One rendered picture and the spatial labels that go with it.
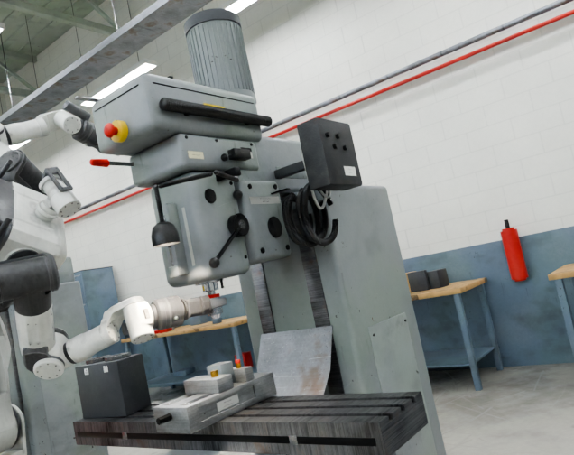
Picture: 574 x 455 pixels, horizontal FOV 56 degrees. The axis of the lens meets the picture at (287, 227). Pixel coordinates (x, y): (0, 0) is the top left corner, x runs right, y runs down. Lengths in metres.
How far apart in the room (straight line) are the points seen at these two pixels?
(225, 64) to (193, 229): 0.61
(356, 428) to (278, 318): 0.77
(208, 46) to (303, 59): 4.84
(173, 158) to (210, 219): 0.20
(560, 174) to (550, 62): 1.01
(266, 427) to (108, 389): 0.74
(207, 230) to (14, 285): 0.50
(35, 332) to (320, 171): 0.90
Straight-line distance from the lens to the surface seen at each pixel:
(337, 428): 1.32
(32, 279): 1.44
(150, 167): 1.63
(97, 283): 8.95
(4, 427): 1.83
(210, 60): 1.90
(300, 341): 1.90
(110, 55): 5.39
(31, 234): 1.54
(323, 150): 1.61
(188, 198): 1.56
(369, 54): 6.25
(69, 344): 1.63
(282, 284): 1.93
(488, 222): 5.57
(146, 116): 1.50
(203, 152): 1.58
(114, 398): 2.01
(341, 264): 1.81
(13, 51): 11.23
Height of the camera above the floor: 1.28
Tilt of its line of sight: 5 degrees up
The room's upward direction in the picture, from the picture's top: 12 degrees counter-clockwise
